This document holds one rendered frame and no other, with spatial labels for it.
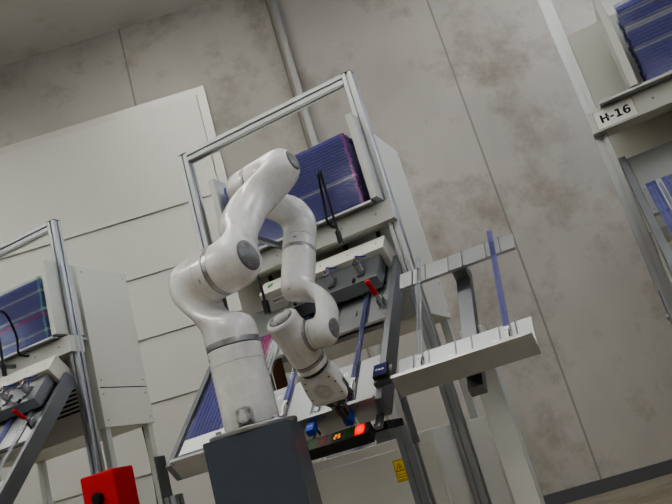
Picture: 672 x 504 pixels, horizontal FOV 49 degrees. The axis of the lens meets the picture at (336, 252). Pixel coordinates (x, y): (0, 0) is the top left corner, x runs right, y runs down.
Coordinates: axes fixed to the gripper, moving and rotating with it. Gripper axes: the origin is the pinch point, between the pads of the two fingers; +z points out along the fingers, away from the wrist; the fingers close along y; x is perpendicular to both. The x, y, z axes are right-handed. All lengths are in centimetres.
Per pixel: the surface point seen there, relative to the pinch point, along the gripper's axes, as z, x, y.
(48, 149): -50, 354, -283
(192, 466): 4, 2, -52
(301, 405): 2.8, 11.6, -16.5
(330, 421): 4.0, 2.4, -6.3
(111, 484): 9, 13, -91
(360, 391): 2.8, 9.2, 2.5
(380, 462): 34.3, 15.8, -8.2
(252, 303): 5, 86, -55
